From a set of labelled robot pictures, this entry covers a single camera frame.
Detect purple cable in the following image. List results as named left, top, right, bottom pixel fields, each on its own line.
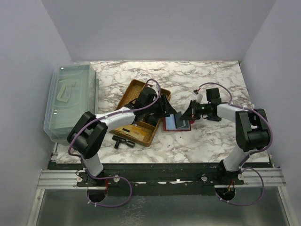
left=192, top=82, right=275, bottom=207
left=68, top=79, right=162, bottom=208

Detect black card holder in tray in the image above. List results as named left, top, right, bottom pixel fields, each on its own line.
left=145, top=114, right=159, bottom=127

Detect aluminium frame rail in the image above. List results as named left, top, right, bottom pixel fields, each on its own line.
left=37, top=170, right=87, bottom=189

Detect red card holder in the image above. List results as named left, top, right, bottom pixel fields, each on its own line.
left=163, top=114, right=191, bottom=132

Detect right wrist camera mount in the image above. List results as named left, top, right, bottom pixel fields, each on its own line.
left=192, top=89, right=203, bottom=103

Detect clear plastic storage box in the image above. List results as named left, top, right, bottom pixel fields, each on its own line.
left=43, top=62, right=99, bottom=145

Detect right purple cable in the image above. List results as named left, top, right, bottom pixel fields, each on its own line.
left=192, top=82, right=275, bottom=207

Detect grey VIP card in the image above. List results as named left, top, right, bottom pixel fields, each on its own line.
left=174, top=112, right=190, bottom=130

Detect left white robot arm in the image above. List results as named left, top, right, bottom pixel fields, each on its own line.
left=67, top=87, right=176, bottom=177

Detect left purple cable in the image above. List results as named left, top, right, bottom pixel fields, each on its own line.
left=68, top=79, right=162, bottom=208

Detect black T-shaped tool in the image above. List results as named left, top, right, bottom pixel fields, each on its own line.
left=112, top=135, right=135, bottom=149

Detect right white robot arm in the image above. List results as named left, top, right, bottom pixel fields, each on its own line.
left=180, top=88, right=273, bottom=175

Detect woven wicker organizer tray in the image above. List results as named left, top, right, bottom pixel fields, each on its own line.
left=110, top=79, right=162, bottom=147

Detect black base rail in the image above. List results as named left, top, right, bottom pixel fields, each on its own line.
left=47, top=162, right=279, bottom=197

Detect gold cards in tray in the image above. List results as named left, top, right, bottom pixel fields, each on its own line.
left=113, top=124, right=146, bottom=141

